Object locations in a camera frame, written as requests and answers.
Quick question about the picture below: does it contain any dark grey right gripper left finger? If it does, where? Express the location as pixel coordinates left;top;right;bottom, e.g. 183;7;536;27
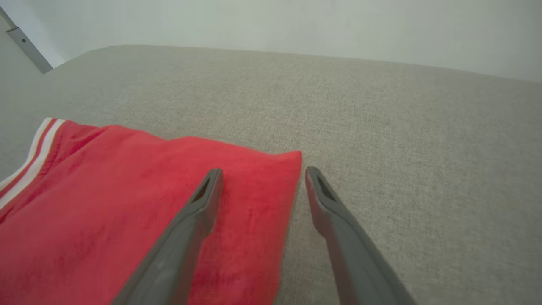
111;168;224;305

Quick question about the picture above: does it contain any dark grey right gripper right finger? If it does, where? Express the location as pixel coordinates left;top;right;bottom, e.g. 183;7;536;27
305;166;418;305

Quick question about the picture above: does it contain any grey metal bar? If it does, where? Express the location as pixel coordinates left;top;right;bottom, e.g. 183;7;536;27
0;6;53;75

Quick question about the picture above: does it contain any red white Bulls 23 jersey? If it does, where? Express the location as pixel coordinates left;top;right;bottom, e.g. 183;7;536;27
0;117;303;305

